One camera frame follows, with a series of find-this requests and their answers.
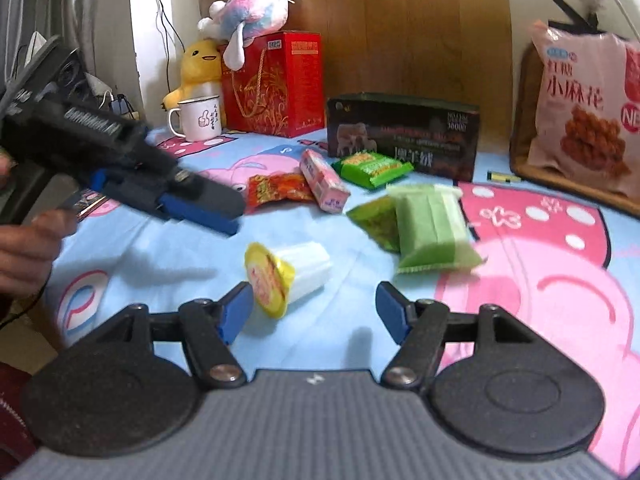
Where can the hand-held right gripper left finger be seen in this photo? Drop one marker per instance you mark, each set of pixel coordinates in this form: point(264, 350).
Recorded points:
point(239, 310)

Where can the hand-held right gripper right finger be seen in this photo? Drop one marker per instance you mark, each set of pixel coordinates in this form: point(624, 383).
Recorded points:
point(391, 310)

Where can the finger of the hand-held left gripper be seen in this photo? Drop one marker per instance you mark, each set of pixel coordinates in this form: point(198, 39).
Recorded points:
point(210, 192)
point(200, 220)

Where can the red orange snack packet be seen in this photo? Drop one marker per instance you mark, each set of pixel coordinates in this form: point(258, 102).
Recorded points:
point(277, 190)

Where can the jelly cup with yellow lid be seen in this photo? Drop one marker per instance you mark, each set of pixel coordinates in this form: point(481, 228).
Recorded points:
point(300, 270)

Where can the dark green snack packet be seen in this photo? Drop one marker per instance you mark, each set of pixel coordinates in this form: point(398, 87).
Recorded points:
point(375, 222)

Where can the light green wafer packet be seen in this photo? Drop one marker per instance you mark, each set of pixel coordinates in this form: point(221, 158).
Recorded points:
point(430, 225)

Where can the small pink snack box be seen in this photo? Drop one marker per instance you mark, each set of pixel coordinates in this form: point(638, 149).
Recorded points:
point(325, 182)

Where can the bright green biscuit packet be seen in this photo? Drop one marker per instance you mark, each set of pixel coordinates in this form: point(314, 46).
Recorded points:
point(372, 167)

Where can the dark printed box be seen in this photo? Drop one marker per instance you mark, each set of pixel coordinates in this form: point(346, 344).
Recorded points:
point(410, 135)

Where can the person's left hand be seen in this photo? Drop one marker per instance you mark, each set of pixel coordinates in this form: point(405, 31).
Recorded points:
point(30, 255)

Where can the white enamel mug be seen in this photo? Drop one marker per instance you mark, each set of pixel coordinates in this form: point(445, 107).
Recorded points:
point(202, 120)

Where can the grey curtain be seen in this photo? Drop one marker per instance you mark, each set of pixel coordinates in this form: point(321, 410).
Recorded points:
point(60, 5)

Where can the red gift box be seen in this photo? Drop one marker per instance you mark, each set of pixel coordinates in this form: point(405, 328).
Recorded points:
point(280, 90)

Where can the yellow duck plush toy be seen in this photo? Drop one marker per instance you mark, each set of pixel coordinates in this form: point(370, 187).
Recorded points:
point(200, 67)

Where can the cartoon pig printed blanket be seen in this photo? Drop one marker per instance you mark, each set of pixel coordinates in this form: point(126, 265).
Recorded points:
point(525, 270)

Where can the small yellow black stick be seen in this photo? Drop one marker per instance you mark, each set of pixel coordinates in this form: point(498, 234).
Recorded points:
point(502, 176)

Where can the pastel plush toy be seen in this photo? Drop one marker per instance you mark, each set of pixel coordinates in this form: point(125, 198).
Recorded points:
point(255, 10)

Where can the maroon clothing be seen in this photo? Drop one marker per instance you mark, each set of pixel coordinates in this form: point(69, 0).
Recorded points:
point(12, 410)

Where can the wooden headboard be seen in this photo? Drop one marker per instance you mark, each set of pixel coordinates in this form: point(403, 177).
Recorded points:
point(400, 25)

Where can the large pink snack bag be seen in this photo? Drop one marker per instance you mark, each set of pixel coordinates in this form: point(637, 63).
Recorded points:
point(585, 110)

